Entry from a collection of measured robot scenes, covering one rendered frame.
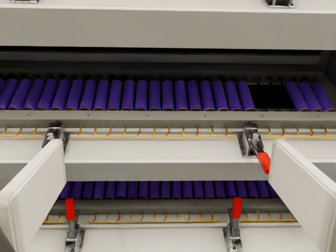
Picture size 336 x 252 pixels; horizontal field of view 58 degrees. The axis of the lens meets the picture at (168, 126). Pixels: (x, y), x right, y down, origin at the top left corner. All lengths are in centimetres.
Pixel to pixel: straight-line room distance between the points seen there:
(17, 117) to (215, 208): 35
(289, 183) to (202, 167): 25
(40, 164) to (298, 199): 13
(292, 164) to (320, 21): 23
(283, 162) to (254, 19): 20
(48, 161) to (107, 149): 26
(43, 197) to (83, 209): 40
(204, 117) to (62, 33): 21
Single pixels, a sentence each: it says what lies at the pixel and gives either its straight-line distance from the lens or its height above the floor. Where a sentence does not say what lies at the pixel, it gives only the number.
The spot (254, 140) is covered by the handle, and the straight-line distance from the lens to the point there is 42.
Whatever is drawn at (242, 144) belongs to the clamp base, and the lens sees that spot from 44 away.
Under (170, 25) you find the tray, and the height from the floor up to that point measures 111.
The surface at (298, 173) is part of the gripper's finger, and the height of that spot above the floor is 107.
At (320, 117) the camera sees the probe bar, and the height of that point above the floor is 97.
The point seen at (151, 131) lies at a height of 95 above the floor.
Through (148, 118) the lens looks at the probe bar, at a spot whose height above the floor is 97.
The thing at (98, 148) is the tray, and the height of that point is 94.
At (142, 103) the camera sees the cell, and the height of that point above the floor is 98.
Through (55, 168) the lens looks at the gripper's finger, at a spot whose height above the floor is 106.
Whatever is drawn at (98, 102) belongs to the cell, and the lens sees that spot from 46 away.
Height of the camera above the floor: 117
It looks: 29 degrees down
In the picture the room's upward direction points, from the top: 1 degrees clockwise
